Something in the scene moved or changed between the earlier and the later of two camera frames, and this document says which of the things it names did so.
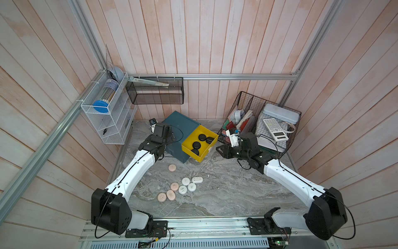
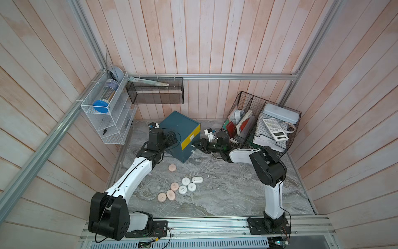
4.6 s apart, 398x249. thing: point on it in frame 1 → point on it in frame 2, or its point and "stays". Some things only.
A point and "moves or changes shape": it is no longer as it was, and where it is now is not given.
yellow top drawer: x=205 y=149 moves or changes shape
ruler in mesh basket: x=148 y=82 stays
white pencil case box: x=282 y=113 stays
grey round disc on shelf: x=118 y=72 stays
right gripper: x=227 y=150 → x=204 y=143
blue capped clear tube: x=102 y=106 stays
